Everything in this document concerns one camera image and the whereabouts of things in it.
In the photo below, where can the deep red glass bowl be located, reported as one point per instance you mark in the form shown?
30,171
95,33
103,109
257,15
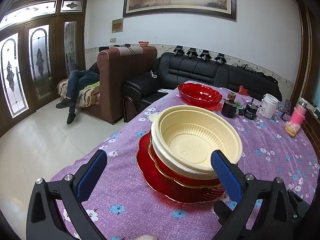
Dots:
199,95

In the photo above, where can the white plastic jar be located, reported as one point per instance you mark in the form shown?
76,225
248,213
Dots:
268,106

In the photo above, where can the red plastic bag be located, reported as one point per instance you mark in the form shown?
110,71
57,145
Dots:
243,91

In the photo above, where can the purple phone stand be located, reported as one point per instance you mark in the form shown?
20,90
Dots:
286,109

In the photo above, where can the black clamp on sofa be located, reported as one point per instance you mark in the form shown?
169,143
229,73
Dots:
220,58
205,55
192,53
178,50

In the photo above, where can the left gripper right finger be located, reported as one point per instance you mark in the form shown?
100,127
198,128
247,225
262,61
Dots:
230,176

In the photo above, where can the beige plastic bowl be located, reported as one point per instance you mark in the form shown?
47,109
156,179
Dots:
188,135
175,169

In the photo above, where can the wooden cabinet counter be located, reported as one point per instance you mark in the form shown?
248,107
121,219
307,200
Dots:
307,80

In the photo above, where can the red gold-rimmed labelled plate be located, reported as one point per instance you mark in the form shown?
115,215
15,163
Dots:
180,179

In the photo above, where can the brown armchair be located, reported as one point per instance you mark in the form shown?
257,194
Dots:
116,65

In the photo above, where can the plastic bag of snacks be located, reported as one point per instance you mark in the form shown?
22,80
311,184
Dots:
291,129

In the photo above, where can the black motor with gear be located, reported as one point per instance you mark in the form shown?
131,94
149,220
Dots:
229,106

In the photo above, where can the wooden glass door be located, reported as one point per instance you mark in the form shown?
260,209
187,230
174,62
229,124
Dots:
42,41

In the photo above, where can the green plastic toy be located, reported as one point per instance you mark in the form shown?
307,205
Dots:
240,111

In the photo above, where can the grey black electric motor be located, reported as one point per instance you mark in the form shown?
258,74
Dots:
251,110

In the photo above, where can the large red scalloped plate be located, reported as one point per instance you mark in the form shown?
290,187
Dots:
167,186

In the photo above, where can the seated person in jeans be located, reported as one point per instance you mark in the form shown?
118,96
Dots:
78,80

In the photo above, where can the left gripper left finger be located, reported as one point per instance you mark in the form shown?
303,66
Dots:
44,220

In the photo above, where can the black leather sofa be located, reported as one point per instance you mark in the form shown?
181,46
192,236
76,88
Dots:
169,71

